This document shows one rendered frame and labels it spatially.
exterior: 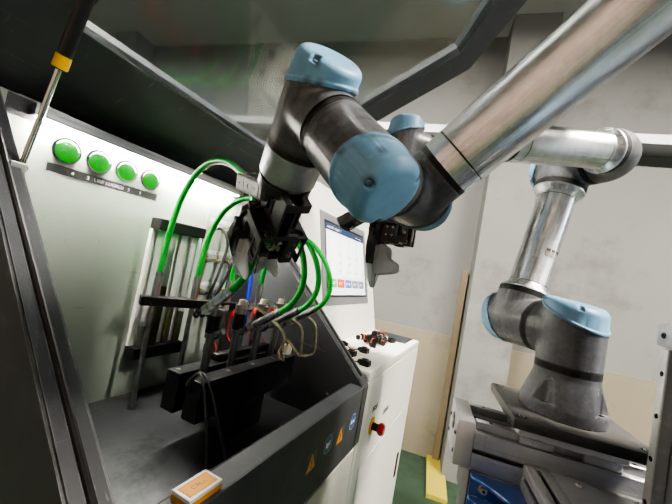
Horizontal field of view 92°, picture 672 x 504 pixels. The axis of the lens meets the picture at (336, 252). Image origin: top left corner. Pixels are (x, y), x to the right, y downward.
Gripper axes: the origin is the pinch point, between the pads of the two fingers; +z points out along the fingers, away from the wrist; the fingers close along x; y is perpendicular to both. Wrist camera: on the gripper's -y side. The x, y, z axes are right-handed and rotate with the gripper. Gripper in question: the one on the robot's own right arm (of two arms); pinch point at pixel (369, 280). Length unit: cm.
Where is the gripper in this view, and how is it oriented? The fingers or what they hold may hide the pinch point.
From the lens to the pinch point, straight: 69.1
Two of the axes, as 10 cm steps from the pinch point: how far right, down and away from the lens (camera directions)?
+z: -1.8, 9.8, -0.5
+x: 4.2, 1.2, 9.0
